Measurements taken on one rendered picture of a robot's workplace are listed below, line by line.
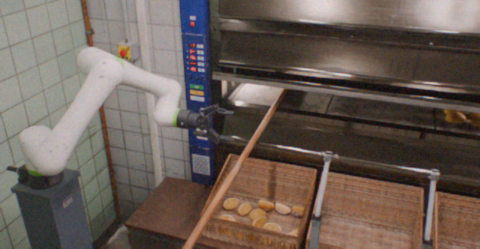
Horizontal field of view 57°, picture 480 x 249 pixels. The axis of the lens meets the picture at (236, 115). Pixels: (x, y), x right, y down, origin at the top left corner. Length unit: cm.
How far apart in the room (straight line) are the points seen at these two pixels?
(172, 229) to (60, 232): 76
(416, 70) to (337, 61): 39
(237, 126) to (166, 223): 71
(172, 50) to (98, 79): 98
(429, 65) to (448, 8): 28
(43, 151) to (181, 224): 112
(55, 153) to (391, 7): 164
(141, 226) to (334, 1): 164
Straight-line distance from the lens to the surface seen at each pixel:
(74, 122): 182
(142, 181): 331
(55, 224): 212
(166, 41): 271
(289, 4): 238
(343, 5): 233
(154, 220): 276
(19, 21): 259
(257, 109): 262
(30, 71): 266
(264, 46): 248
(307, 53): 243
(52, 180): 207
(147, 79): 209
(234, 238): 253
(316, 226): 218
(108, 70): 179
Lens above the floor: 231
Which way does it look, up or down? 26 degrees down
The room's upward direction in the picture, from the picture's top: 1 degrees counter-clockwise
